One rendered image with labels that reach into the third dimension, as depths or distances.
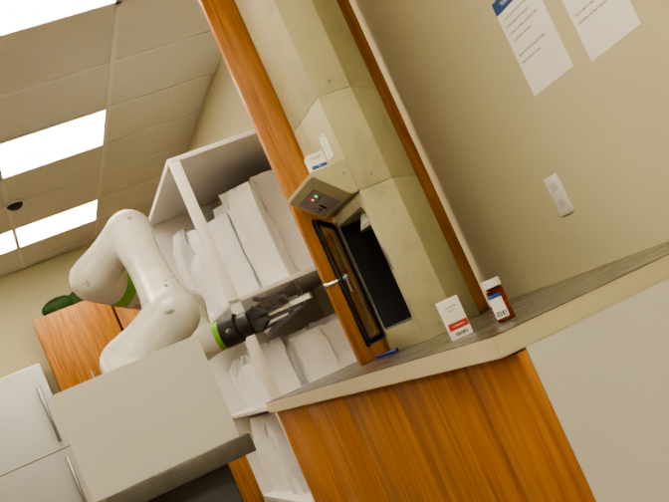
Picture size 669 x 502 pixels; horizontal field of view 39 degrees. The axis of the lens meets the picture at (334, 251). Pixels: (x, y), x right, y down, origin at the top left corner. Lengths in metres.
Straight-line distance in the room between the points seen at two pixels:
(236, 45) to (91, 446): 1.60
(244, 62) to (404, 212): 0.80
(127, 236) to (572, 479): 1.32
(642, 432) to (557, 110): 1.07
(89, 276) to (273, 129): 0.87
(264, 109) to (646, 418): 1.81
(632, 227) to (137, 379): 1.26
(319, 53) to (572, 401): 1.50
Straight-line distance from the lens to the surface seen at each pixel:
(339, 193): 2.77
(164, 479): 2.04
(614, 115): 2.39
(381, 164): 2.79
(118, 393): 2.07
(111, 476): 2.07
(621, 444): 1.75
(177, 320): 2.22
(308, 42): 2.86
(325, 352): 3.95
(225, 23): 3.25
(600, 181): 2.52
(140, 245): 2.46
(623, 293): 1.78
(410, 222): 2.77
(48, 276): 8.23
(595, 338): 1.74
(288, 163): 3.11
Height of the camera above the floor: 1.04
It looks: 5 degrees up
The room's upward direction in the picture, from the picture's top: 24 degrees counter-clockwise
